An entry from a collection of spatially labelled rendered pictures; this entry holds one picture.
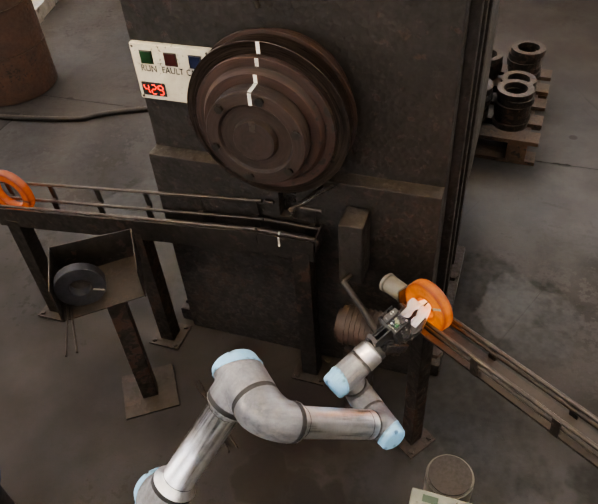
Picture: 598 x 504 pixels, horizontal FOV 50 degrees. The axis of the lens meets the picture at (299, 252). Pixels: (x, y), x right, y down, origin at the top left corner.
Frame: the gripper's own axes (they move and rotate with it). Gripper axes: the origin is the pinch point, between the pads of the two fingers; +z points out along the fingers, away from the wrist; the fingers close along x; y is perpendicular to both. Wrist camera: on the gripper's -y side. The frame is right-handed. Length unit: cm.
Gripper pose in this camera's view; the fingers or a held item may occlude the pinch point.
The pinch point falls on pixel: (427, 304)
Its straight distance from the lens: 180.1
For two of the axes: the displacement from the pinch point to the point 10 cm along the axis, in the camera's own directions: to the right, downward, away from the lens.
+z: 7.5, -6.4, 1.7
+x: -5.9, -5.3, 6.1
